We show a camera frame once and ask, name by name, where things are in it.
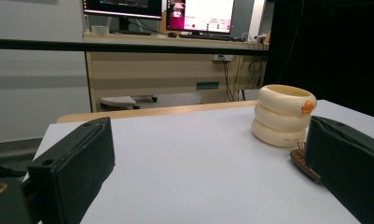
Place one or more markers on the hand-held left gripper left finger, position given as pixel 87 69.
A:
pixel 72 161

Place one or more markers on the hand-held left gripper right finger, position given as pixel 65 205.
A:
pixel 349 168

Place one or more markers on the brown wooden hairbrush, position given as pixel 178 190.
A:
pixel 299 161

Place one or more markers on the cream ringed holder cup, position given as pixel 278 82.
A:
pixel 281 121

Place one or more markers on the white chair base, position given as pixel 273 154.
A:
pixel 117 101

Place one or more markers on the light wooden office desk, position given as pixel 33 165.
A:
pixel 144 71

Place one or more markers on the black curtain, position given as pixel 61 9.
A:
pixel 330 46

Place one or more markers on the clear plastic container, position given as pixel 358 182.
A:
pixel 100 29

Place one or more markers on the grey desk label plate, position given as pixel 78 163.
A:
pixel 207 85

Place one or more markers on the black computer mouse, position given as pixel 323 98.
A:
pixel 172 34

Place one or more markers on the black computer monitor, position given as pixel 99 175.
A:
pixel 122 7

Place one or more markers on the white power strip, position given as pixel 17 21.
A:
pixel 222 58

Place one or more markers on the black keyboard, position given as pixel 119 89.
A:
pixel 206 37

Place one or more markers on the monitor with pink white screen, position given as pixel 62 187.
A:
pixel 206 14

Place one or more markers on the black metal frame bar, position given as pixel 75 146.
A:
pixel 35 44

